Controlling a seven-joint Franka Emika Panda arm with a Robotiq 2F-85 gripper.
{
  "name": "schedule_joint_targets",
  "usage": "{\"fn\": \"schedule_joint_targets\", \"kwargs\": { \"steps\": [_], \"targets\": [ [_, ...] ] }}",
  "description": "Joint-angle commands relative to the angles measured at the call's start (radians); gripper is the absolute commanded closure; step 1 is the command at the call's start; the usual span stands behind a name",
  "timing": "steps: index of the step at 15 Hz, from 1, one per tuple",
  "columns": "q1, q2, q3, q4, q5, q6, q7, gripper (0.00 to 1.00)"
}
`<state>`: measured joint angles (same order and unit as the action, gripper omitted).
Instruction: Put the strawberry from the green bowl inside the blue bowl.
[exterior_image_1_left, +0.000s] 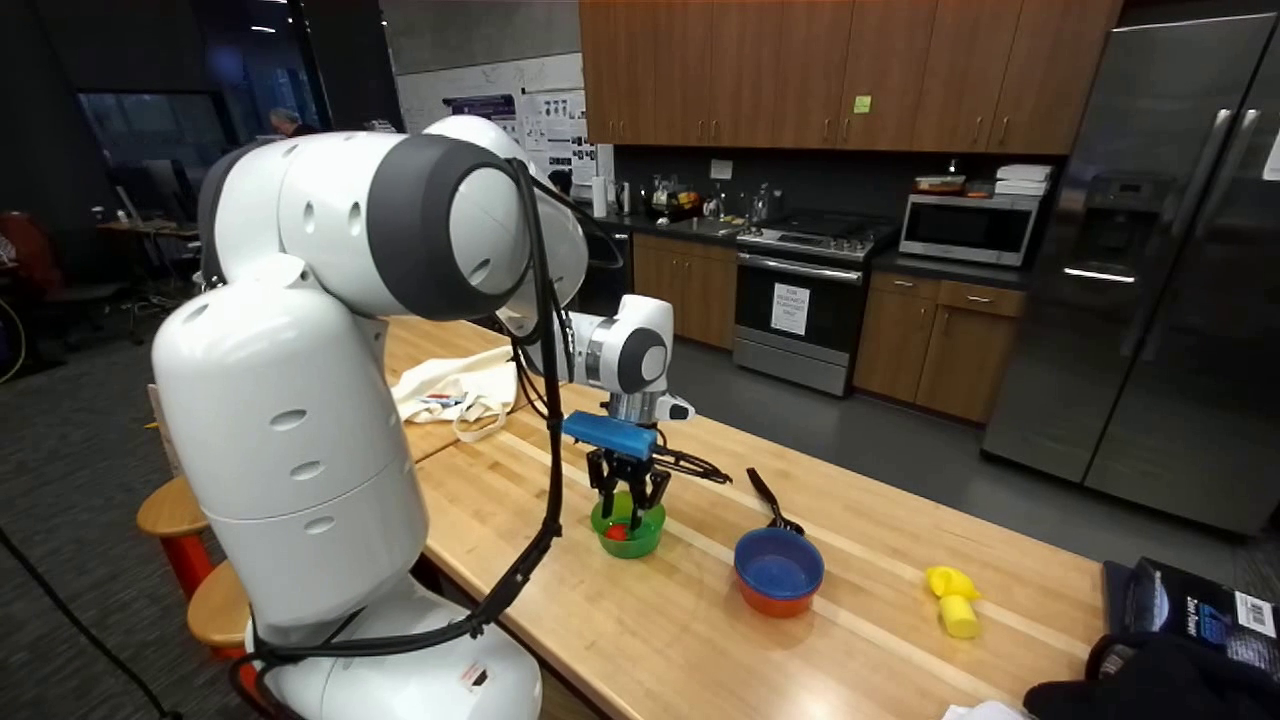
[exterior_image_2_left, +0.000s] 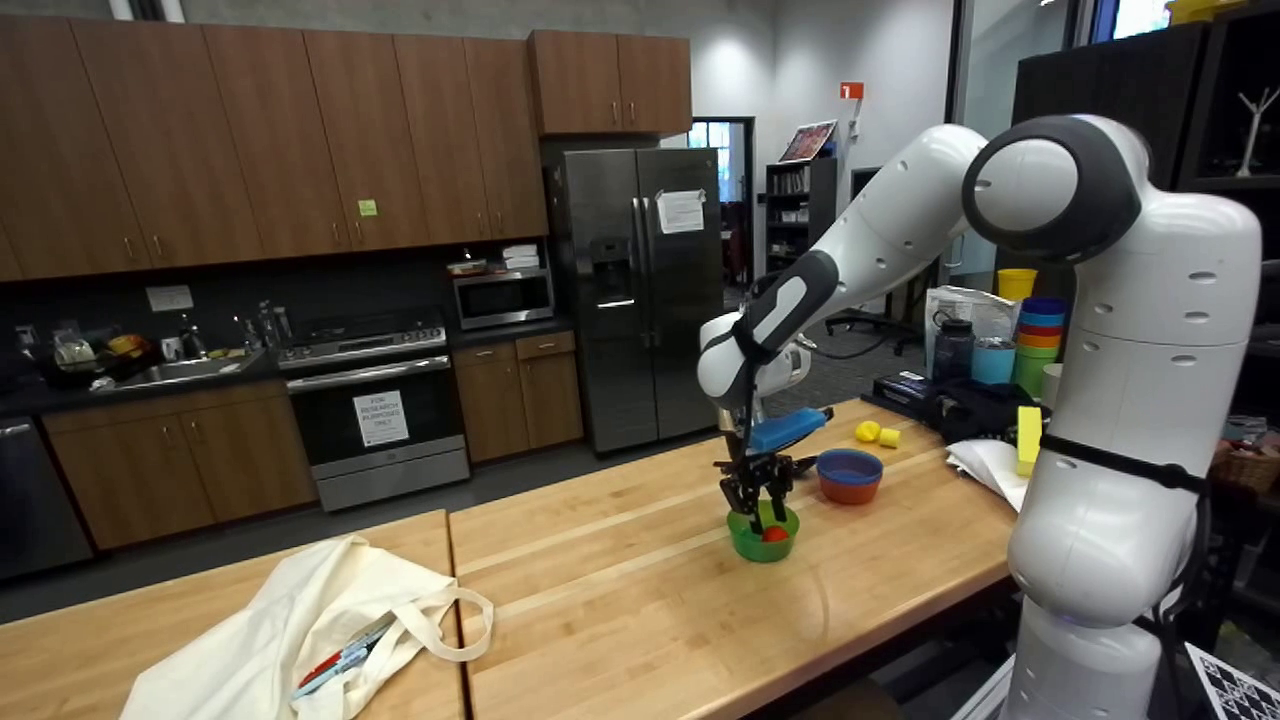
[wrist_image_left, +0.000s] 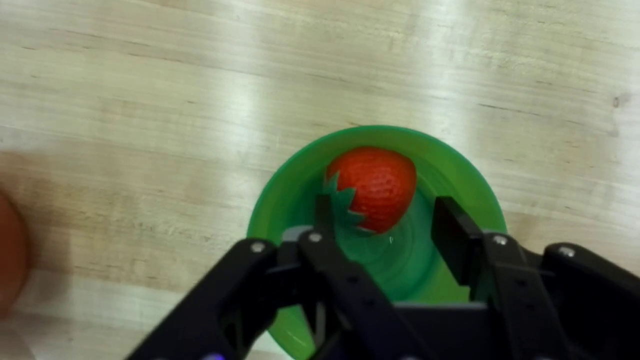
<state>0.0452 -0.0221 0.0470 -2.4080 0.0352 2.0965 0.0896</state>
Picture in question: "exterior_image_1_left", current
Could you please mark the whiteboard with posters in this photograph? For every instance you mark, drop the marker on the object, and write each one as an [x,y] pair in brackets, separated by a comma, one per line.
[480,90]

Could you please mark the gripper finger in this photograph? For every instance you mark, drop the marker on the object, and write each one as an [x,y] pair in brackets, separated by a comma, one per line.
[645,500]
[607,497]

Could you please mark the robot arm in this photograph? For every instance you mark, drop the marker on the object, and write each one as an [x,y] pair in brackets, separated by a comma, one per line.
[290,420]

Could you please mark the red strawberry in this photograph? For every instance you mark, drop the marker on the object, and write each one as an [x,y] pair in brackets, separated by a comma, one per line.
[615,532]

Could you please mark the cream canvas tote bag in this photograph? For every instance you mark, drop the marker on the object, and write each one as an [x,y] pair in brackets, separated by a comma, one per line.
[460,385]

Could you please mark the red chair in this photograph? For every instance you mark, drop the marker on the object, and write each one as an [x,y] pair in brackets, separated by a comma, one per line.
[30,255]

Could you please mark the wooden base cabinet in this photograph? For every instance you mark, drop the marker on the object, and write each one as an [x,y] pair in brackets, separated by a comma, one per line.
[940,350]
[688,290]

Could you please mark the white paper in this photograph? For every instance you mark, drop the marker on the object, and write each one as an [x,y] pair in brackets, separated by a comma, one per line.
[985,712]

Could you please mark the desk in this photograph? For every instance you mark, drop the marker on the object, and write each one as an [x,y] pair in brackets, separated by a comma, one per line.
[150,232]

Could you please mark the black spatula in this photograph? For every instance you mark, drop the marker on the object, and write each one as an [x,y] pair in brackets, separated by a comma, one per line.
[768,496]

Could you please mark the paper towel roll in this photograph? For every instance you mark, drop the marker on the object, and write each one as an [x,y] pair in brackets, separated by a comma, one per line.
[600,197]

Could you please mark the person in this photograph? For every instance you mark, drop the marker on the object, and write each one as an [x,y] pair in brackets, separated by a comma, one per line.
[286,122]

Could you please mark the stack of white boxes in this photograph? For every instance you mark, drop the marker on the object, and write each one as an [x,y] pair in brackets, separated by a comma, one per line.
[1024,180]

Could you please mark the green bowl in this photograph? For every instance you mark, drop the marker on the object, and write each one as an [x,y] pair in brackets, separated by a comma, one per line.
[640,540]

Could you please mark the wooden stool with red legs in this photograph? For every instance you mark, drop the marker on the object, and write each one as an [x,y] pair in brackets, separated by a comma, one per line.
[220,605]
[170,510]

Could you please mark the silver microwave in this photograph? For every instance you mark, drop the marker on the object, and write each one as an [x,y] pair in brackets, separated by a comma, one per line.
[968,230]

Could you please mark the row of wooden wall cabinets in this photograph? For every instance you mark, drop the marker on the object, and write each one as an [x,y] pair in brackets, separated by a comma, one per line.
[800,70]

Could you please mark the stainless steel refrigerator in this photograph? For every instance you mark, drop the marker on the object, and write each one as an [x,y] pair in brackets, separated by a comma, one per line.
[1160,300]

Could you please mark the black printed box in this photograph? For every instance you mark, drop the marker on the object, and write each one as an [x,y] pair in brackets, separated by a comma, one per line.
[1190,605]

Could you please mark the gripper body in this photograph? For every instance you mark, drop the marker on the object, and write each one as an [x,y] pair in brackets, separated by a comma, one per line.
[628,464]

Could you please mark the black cloth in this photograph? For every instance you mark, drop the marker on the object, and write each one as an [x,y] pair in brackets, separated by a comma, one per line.
[1160,685]

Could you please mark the stainless steel stove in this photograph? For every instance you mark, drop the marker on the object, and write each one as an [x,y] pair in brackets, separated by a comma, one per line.
[800,310]

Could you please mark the blue and orange bowl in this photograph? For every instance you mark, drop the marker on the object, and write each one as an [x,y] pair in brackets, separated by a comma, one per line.
[778,575]

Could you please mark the yellow toy bottle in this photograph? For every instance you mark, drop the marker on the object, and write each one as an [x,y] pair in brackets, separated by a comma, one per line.
[955,600]

